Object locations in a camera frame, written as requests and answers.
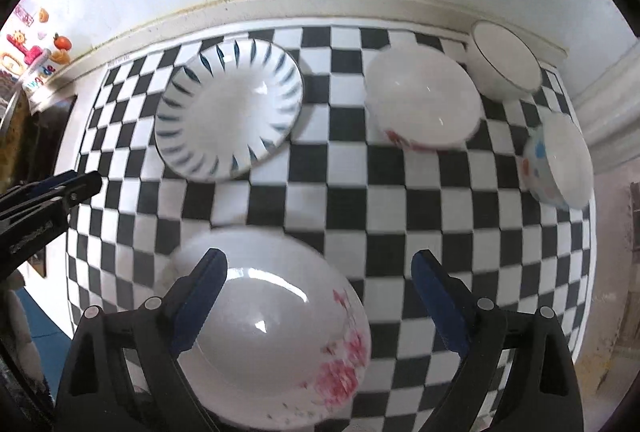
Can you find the dark wooden cabinet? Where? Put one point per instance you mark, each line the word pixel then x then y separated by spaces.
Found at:
pixel 50 132

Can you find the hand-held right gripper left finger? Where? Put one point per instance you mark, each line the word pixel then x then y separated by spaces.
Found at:
pixel 197 307

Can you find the white bag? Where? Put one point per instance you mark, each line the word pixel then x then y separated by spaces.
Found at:
pixel 20 332

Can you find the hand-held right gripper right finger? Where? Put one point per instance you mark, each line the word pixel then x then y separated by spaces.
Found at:
pixel 440 302

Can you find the white bowl dark rim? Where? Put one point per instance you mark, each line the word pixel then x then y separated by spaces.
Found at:
pixel 505 57

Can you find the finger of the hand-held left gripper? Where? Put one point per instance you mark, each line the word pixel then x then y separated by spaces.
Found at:
pixel 82 187
pixel 47 183

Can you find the white plate pink floral print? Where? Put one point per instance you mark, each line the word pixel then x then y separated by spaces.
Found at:
pixel 270 327

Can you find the white bowl pink floral print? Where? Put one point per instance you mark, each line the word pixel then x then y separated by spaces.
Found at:
pixel 420 97

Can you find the black and white checkered mat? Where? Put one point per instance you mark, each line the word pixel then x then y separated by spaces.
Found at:
pixel 350 212

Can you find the white bowl coloured dots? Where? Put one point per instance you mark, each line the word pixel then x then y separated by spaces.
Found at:
pixel 565 157

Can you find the white plate blue striped rim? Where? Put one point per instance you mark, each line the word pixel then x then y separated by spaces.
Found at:
pixel 230 107

